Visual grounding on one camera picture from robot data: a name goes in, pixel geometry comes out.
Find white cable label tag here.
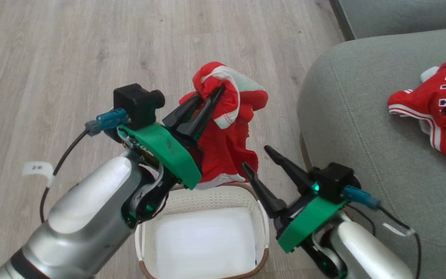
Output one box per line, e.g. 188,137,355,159
383,223,416,237
22,162,55,186

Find black cable with blue connector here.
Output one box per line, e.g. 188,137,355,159
39,108,129,223
343,185,423,279

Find white woven-rim laundry basket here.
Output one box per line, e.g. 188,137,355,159
135,182,270,279

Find red garment with white trim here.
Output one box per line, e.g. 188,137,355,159
178,61,269,190

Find red jersey with white numbers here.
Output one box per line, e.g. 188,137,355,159
388,62,446,163

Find grey fabric sofa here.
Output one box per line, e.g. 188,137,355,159
297,27,446,279

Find grey upholstered furniture block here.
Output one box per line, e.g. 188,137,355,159
329,0,446,40

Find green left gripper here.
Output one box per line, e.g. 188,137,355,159
117,85,225,190

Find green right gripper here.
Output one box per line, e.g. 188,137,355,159
241,146,349,254

